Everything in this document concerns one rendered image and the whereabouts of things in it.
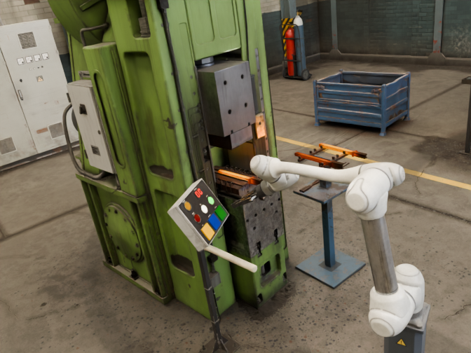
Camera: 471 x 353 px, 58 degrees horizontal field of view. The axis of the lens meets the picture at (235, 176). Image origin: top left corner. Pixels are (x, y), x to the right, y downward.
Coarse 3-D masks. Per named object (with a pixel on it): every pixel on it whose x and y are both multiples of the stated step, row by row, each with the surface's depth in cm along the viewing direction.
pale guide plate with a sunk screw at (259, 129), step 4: (256, 116) 298; (260, 116) 301; (256, 120) 299; (260, 120) 302; (256, 124) 299; (260, 124) 304; (256, 128) 301; (260, 128) 304; (264, 128) 307; (256, 132) 302; (260, 132) 305; (264, 132) 308; (256, 136) 304; (260, 136) 305
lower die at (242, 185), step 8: (216, 168) 314; (224, 168) 314; (216, 176) 302; (224, 176) 300; (232, 176) 296; (256, 176) 293; (216, 184) 296; (224, 184) 291; (232, 184) 290; (240, 184) 286; (248, 184) 288; (232, 192) 287; (240, 192) 284; (248, 192) 289
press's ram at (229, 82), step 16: (224, 64) 264; (240, 64) 260; (208, 80) 252; (224, 80) 253; (240, 80) 263; (208, 96) 258; (224, 96) 256; (240, 96) 266; (208, 112) 264; (224, 112) 258; (240, 112) 268; (208, 128) 270; (224, 128) 261; (240, 128) 271
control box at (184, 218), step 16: (192, 192) 239; (208, 192) 251; (176, 208) 224; (192, 208) 232; (208, 208) 244; (224, 208) 256; (192, 224) 226; (208, 224) 237; (192, 240) 230; (208, 240) 230
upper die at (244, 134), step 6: (234, 132) 268; (240, 132) 272; (246, 132) 276; (210, 138) 280; (216, 138) 276; (222, 138) 272; (228, 138) 268; (234, 138) 269; (240, 138) 273; (246, 138) 277; (252, 138) 282; (216, 144) 279; (222, 144) 274; (228, 144) 270; (234, 144) 270
